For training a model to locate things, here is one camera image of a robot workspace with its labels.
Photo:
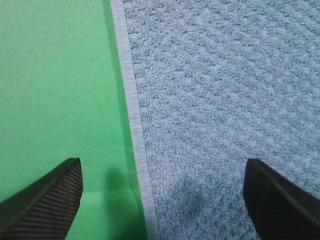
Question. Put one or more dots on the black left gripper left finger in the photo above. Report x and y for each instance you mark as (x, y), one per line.
(46, 209)

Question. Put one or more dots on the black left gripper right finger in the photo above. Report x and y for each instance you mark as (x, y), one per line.
(279, 209)

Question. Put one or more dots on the blue waffle-weave towel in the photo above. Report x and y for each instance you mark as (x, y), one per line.
(208, 85)

